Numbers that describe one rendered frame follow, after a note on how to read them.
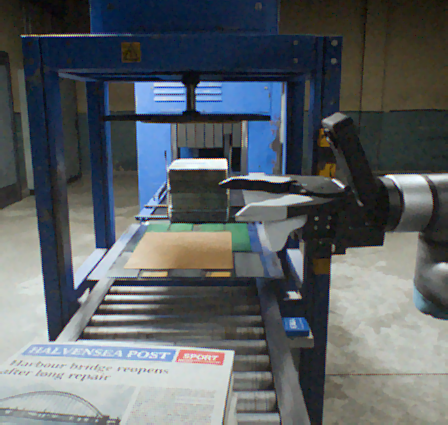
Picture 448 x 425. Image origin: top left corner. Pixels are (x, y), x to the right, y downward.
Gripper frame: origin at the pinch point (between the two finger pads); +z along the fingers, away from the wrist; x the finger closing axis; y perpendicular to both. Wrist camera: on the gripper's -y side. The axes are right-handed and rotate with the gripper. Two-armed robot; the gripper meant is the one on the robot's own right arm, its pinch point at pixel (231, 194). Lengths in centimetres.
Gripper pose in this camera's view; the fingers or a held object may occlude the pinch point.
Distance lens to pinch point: 52.8
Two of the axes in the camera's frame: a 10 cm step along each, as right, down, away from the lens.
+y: -0.2, 9.4, 3.4
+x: -1.6, -3.4, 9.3
